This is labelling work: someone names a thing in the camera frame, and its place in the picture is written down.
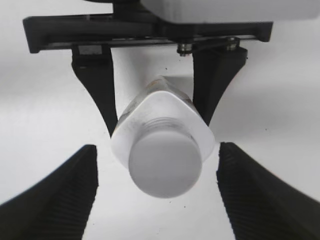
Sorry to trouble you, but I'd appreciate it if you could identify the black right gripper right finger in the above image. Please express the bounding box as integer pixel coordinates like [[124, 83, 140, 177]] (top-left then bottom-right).
[[216, 142, 320, 240]]

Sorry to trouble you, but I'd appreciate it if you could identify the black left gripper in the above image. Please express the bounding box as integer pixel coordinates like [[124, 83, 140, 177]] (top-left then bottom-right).
[[23, 0, 273, 136]]

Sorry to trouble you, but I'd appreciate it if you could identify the white ribbed bottle cap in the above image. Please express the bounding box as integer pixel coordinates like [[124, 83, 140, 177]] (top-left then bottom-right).
[[128, 133, 203, 199]]

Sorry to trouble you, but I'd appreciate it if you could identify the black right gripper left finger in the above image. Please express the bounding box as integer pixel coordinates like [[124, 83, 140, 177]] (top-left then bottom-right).
[[0, 144, 99, 240]]

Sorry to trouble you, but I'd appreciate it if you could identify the white yogurt bottle strawberry label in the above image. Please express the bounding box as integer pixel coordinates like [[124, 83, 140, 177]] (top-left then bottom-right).
[[110, 76, 217, 168]]

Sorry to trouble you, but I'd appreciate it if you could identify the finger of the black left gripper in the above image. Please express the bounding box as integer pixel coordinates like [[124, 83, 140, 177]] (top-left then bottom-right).
[[192, 47, 248, 125]]

